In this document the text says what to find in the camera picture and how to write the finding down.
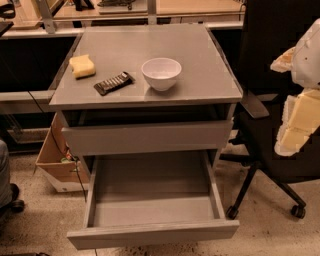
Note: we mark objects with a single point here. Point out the cardboard box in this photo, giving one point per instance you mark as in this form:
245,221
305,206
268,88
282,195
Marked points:
55,160

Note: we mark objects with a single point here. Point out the dark snack bar wrapper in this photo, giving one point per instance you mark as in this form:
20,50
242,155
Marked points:
114,83

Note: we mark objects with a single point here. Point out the person leg and shoe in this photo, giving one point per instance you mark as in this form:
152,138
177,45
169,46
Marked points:
9,192

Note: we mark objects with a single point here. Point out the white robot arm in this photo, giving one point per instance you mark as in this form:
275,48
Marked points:
306,59

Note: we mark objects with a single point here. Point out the yellow sponge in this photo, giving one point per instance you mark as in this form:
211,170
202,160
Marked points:
82,66

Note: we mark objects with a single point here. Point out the grey drawer cabinet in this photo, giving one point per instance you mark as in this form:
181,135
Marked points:
205,90

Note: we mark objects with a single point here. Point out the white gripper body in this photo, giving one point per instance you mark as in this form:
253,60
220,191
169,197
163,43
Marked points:
309,63

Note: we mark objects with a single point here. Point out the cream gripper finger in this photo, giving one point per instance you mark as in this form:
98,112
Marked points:
300,119
284,62

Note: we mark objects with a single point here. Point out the white bowl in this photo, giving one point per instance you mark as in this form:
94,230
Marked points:
161,73

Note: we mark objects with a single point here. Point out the black office chair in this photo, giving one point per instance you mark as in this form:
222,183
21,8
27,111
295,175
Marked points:
270,28

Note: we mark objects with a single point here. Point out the grey drawer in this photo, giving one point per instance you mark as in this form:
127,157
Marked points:
144,138
152,198

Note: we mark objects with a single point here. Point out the wooden desk behind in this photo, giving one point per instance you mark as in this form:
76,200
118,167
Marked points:
63,12

